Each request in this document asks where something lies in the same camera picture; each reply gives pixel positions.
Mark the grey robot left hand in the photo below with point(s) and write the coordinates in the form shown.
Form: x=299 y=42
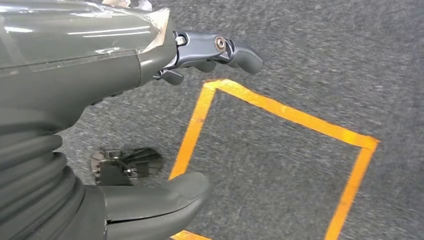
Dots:
x=66 y=66

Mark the black robot left foot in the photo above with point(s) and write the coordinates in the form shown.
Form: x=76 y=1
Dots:
x=145 y=160

